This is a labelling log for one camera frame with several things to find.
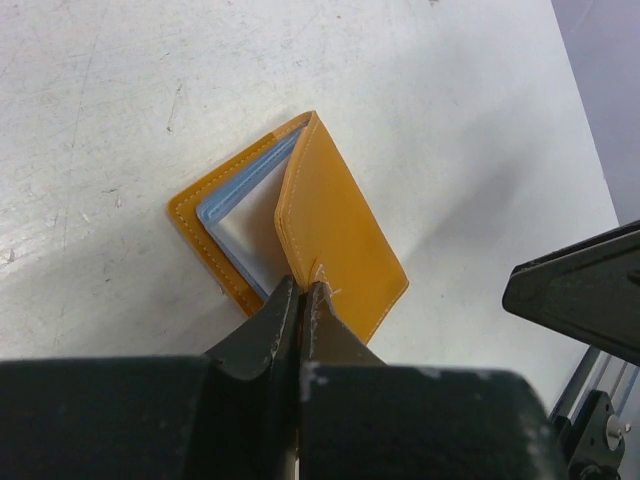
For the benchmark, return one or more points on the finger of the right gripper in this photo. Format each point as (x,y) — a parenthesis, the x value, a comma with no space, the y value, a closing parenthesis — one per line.
(588,291)

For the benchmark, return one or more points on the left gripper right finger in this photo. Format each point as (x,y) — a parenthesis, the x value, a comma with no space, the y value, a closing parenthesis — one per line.
(363,419)

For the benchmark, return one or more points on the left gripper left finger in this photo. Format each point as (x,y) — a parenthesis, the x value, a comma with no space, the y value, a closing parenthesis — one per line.
(228,413)

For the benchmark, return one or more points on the aluminium frame rail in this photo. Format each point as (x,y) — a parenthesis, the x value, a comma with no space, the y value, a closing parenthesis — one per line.
(597,418)

